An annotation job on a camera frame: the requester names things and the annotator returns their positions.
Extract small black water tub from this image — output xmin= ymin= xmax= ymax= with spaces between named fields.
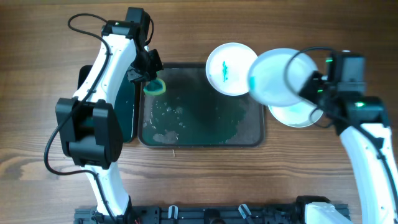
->
xmin=73 ymin=68 xmax=141 ymax=142

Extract large dark serving tray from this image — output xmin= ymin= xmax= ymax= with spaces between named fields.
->
xmin=137 ymin=63 xmax=266 ymax=148

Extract left black cable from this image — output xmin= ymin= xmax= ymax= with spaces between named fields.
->
xmin=44 ymin=12 xmax=119 ymax=218

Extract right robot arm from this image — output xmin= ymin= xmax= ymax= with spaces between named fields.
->
xmin=299 ymin=52 xmax=397 ymax=223

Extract pale blue plate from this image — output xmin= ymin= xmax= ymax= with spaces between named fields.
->
xmin=248 ymin=48 xmax=318 ymax=107

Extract white plate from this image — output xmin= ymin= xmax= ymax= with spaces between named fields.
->
xmin=268 ymin=101 xmax=323 ymax=128
xmin=205 ymin=42 xmax=257 ymax=96

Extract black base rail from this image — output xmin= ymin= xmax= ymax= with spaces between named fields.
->
xmin=73 ymin=203 xmax=351 ymax=224

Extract green and yellow sponge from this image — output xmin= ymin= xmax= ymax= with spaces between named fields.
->
xmin=143 ymin=78 xmax=166 ymax=96

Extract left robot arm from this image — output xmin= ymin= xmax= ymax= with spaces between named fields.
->
xmin=53 ymin=7 xmax=165 ymax=223

